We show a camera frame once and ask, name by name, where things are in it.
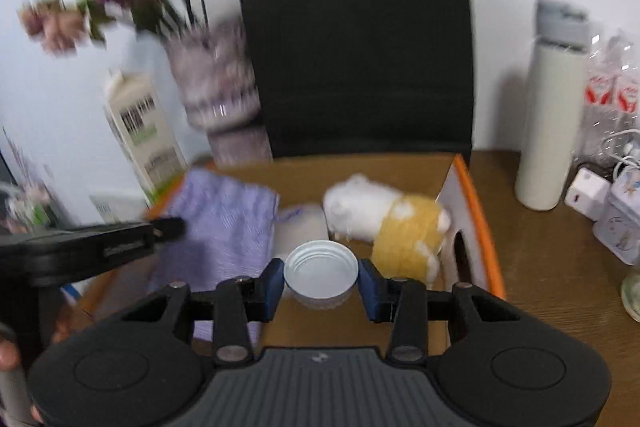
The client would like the yellow white plush toy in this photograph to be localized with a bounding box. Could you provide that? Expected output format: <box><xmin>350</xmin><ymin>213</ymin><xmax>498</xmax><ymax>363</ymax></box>
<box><xmin>323</xmin><ymin>174</ymin><xmax>451</xmax><ymax>286</ymax></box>

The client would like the purple knit pouch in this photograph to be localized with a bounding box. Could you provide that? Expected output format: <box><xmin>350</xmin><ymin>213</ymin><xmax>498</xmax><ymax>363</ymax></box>
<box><xmin>150</xmin><ymin>168</ymin><xmax>281</xmax><ymax>348</ymax></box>

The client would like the white jar lid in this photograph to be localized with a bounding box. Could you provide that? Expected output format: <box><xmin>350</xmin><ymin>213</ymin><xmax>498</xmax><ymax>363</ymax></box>
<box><xmin>283</xmin><ymin>239</ymin><xmax>359</xmax><ymax>310</ymax></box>

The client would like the person hand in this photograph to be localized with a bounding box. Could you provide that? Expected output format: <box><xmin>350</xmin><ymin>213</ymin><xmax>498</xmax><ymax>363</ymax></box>
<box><xmin>0</xmin><ymin>336</ymin><xmax>44</xmax><ymax>425</ymax></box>

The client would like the orange cardboard box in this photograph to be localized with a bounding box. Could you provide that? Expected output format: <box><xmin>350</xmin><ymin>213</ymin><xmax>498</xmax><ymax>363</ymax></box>
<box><xmin>56</xmin><ymin>155</ymin><xmax>504</xmax><ymax>336</ymax></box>

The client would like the white box on floor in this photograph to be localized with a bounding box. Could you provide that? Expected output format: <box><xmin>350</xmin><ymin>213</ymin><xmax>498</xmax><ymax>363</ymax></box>
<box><xmin>89</xmin><ymin>191</ymin><xmax>149</xmax><ymax>223</ymax></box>

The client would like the white green milk carton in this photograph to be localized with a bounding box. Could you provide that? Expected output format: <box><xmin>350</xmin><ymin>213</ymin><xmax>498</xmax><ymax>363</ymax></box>
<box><xmin>103</xmin><ymin>70</ymin><xmax>186</xmax><ymax>202</ymax></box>

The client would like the white thermos bottle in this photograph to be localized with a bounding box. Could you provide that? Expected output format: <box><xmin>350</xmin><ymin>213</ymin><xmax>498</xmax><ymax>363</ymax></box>
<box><xmin>514</xmin><ymin>0</ymin><xmax>591</xmax><ymax>211</ymax></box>

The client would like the white power adapter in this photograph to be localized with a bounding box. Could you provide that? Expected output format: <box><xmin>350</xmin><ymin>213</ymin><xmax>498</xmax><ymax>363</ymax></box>
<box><xmin>564</xmin><ymin>167</ymin><xmax>612</xmax><ymax>221</ymax></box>

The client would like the white tin box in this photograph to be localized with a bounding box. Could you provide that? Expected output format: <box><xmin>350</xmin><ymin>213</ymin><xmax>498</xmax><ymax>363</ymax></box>
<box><xmin>592</xmin><ymin>166</ymin><xmax>640</xmax><ymax>265</ymax></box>

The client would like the pink ribbed vase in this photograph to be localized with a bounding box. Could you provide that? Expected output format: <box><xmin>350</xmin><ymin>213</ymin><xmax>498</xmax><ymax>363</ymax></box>
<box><xmin>165</xmin><ymin>15</ymin><xmax>272</xmax><ymax>167</ymax></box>

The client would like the black paper bag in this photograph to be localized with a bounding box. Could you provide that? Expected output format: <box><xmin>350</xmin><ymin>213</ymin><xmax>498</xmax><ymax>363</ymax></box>
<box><xmin>240</xmin><ymin>0</ymin><xmax>474</xmax><ymax>157</ymax></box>

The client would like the plastic water bottle pack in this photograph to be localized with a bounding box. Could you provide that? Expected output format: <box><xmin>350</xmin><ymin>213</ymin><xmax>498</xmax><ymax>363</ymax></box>
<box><xmin>576</xmin><ymin>29</ymin><xmax>639</xmax><ymax>168</ymax></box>

